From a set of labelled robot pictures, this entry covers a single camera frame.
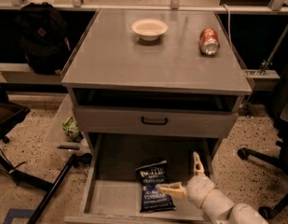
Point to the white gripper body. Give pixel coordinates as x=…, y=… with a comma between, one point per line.
x=198, y=188

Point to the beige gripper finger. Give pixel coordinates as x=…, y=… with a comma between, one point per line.
x=198, y=168
x=176, y=190

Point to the blue chip bag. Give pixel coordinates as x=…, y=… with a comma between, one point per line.
x=150, y=175

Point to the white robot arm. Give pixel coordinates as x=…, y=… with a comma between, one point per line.
x=221, y=210

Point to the open grey middle drawer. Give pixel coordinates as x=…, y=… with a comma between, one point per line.
x=113, y=192

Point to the grey drawer cabinet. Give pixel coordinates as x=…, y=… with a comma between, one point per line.
x=114, y=67

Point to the closed grey top drawer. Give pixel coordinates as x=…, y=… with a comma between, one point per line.
x=209, y=124

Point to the green chip bag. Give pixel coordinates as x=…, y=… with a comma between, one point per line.
x=71, y=130

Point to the clear plastic bin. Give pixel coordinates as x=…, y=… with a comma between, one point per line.
x=56, y=137

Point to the red soda can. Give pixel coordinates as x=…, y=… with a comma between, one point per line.
x=208, y=42

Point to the white paper bowl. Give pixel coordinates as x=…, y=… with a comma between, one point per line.
x=149, y=29

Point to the black stand left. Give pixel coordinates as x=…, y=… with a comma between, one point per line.
x=29, y=150

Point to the black backpack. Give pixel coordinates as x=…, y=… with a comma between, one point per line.
x=43, y=36

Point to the black drawer handle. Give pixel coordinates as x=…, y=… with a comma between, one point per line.
x=156, y=122

